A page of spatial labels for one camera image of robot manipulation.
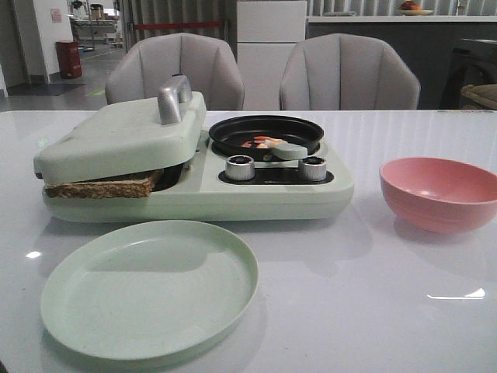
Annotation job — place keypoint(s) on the orange shrimp pieces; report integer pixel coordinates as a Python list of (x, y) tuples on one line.
[(263, 142)]

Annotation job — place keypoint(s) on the bread slice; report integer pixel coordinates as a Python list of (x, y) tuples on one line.
[(135, 185)]

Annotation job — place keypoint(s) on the breakfast maker hinged lid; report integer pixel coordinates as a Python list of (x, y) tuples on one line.
[(120, 139)]

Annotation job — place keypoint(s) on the pink plastic bowl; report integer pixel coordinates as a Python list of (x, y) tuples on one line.
[(439, 195)]

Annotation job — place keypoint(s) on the mint green breakfast maker base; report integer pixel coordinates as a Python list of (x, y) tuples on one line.
[(201, 195)]

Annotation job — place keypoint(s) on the left silver control knob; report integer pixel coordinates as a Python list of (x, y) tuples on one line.
[(240, 168)]

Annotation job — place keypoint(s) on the silver control knob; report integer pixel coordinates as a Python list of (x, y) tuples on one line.
[(312, 169), (240, 168)]

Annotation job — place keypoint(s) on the black round frying pan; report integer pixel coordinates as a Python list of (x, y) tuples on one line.
[(302, 136)]

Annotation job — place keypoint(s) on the right silver control knob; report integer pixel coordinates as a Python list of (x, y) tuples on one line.
[(312, 169)]

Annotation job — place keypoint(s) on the left grey upholstered chair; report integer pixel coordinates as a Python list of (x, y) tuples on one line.
[(208, 63)]

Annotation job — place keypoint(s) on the grey upholstered chair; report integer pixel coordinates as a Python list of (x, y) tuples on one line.
[(347, 72), (208, 63)]

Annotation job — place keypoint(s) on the mint green round plate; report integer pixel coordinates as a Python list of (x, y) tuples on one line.
[(156, 291)]

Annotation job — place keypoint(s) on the right grey upholstered chair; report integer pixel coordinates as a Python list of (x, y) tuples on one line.
[(347, 72)]

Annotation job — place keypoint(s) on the white cabinet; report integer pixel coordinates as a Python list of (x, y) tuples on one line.
[(267, 32)]

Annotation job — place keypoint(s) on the red barrier tape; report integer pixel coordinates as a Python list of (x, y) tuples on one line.
[(179, 26)]

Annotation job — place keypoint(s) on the red bin in background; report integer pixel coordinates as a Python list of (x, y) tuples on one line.
[(68, 59)]

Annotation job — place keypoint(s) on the dark grey kitchen counter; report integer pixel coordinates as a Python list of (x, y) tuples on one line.
[(444, 52)]

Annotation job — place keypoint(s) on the fruit plate on counter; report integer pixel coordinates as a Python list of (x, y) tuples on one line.
[(411, 8)]

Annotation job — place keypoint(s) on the beige cushion at right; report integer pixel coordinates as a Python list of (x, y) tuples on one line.
[(483, 95)]

